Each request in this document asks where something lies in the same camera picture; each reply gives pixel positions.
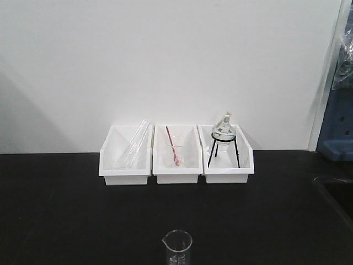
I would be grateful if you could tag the clear glass beaker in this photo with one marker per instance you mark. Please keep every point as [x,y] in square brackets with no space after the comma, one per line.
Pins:
[177,247]

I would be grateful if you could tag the small glass beaker in bin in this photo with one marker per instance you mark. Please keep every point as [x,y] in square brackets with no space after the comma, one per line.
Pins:
[168,158]

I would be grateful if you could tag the blue cabinet at right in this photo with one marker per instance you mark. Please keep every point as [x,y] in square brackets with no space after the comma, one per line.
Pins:
[335,140]

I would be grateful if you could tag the middle white storage bin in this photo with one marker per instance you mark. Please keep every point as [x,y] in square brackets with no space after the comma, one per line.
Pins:
[182,135]

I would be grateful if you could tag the white storage bin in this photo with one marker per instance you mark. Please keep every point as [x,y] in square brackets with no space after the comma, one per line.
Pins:
[226,164]
[182,135]
[115,144]

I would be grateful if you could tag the red stirring rod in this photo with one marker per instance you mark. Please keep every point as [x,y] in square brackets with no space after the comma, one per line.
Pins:
[175,157]

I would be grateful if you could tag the clear glass tubes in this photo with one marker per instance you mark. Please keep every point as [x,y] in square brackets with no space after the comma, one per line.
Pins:
[127,159]

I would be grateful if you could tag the glass alcohol lamp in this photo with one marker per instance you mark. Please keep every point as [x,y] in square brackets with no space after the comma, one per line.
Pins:
[223,129]

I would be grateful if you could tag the left white storage bin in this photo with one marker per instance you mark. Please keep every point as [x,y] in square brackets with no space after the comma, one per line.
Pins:
[115,144]

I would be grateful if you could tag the black tripod stand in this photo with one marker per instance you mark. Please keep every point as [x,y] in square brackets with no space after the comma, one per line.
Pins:
[217,141]

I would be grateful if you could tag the right white storage bin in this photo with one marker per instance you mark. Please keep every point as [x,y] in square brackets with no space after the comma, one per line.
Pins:
[226,164]

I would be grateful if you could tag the plastic bag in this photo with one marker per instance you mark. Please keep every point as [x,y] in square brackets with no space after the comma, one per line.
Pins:
[343,72]

